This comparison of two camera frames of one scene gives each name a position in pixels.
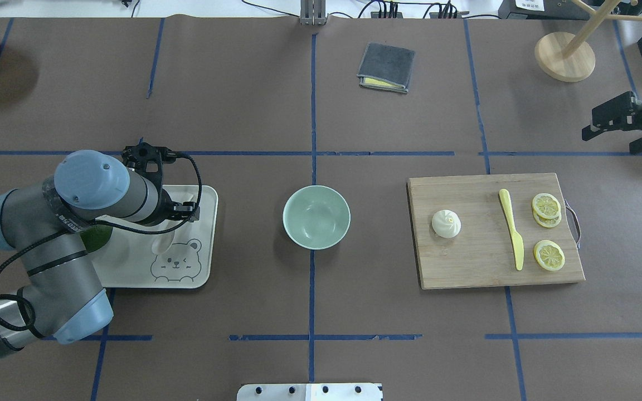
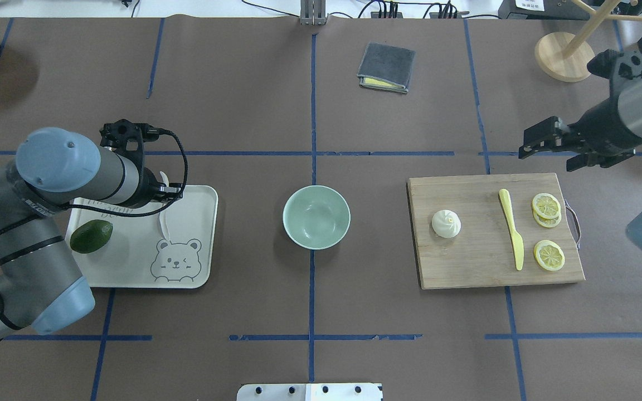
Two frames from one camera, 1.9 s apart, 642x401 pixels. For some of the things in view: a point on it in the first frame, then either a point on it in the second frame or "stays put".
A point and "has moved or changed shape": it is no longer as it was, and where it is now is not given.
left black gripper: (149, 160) to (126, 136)
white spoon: (162, 243) has moved or changed shape
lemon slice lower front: (549, 255) stays put
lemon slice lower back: (546, 222) stays put
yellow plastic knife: (518, 243) stays put
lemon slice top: (546, 205) stays put
